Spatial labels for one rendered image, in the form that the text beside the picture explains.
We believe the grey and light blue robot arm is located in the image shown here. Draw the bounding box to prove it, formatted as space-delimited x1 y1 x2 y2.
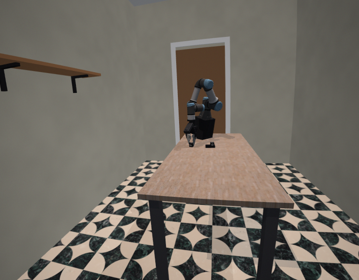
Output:
184 78 222 133

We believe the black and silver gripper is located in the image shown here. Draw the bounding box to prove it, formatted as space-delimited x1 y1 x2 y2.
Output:
185 120 198 145

